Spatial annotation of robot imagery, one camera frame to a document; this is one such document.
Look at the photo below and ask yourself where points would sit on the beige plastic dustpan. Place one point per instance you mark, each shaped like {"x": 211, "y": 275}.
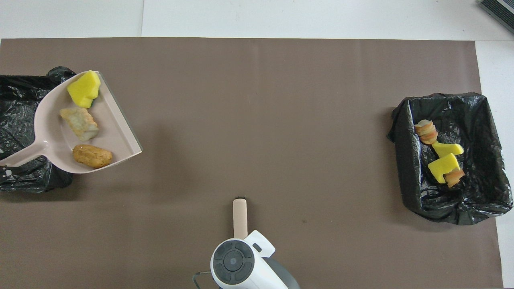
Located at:
{"x": 52, "y": 136}

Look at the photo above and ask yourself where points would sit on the brown oval bread-like chunk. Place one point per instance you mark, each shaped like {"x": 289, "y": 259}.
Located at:
{"x": 92, "y": 156}

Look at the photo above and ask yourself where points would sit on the pale beige sponge chunk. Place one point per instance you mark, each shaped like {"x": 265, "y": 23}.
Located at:
{"x": 80, "y": 122}

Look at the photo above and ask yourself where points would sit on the plain yellow sponge piece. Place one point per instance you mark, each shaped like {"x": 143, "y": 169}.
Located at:
{"x": 83, "y": 90}

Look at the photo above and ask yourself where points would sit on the beige hand brush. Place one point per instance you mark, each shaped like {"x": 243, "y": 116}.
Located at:
{"x": 240, "y": 218}

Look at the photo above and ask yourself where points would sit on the beige layered sponge chunk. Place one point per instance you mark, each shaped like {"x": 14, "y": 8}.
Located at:
{"x": 425, "y": 131}

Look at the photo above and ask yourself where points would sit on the yellow sponge with green pad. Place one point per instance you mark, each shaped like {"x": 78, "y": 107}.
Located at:
{"x": 441, "y": 166}

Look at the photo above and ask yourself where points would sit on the curved yellow sponge piece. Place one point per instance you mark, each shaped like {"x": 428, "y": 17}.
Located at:
{"x": 447, "y": 149}

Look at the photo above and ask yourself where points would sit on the orange striped sponge chunk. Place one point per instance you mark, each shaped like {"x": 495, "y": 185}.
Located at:
{"x": 454, "y": 176}

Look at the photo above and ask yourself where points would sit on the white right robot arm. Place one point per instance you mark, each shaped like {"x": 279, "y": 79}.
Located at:
{"x": 249, "y": 273}

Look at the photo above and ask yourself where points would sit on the black bag lined bin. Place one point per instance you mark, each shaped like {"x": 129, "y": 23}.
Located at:
{"x": 482, "y": 120}
{"x": 16, "y": 104}

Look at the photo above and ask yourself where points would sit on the brown table mat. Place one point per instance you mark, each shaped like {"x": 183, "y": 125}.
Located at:
{"x": 281, "y": 120}

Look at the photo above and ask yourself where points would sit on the dark ribbed object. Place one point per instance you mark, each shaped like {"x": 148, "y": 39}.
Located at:
{"x": 500, "y": 10}

